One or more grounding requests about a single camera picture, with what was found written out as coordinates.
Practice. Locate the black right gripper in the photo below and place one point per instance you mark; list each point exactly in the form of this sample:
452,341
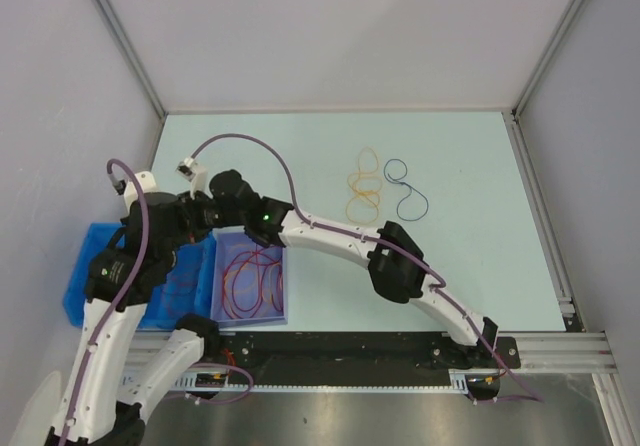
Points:
188,221

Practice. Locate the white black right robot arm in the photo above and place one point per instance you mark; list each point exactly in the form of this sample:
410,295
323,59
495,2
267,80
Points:
395,263

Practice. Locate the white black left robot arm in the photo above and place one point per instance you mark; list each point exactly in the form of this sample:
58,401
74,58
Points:
96,409

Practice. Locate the blue plastic bin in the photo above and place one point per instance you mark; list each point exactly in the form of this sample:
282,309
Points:
188,288
96,239

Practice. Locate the purple plastic bin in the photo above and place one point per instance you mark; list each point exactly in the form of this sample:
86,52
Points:
249,283

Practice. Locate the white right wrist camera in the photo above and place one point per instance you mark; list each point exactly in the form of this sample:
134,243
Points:
194,173

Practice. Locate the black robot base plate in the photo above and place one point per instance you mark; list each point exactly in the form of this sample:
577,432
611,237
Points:
352,359

